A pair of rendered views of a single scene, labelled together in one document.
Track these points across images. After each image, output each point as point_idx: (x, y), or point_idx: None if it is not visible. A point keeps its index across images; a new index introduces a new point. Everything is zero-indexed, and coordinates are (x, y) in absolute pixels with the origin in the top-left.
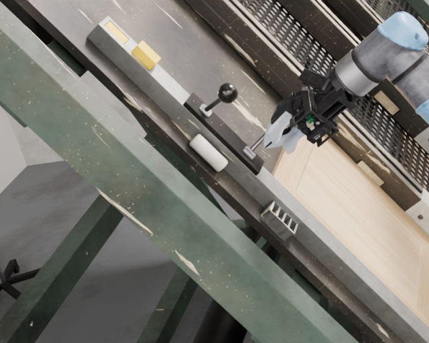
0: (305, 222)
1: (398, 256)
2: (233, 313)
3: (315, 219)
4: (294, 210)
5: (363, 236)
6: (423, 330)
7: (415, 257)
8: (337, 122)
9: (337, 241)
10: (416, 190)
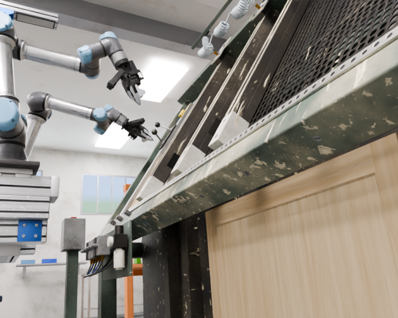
0: (150, 166)
1: None
2: None
3: (150, 166)
4: (152, 162)
5: None
6: (122, 211)
7: None
8: (129, 133)
9: (144, 175)
10: (151, 174)
